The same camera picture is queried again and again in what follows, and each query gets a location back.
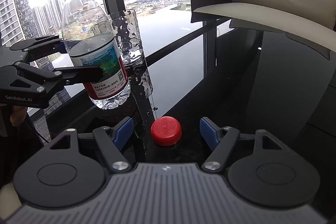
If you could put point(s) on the clear glass mug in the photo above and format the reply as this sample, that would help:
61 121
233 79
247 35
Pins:
126 29

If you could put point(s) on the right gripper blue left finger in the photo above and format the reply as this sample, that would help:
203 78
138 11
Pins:
110 141

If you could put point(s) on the red bottle cap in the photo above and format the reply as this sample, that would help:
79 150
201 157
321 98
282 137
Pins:
166 131

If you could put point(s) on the dark brown sofa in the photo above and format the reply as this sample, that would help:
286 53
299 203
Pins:
309 22

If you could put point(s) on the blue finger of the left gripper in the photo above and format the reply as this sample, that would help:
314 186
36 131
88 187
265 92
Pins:
67 75
42 46

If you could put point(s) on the clear water bottle red label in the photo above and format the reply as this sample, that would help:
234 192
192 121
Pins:
90 41

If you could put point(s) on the left hand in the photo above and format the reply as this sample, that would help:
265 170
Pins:
18 115

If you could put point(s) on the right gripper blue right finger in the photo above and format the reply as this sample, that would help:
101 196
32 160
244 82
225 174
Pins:
221 141

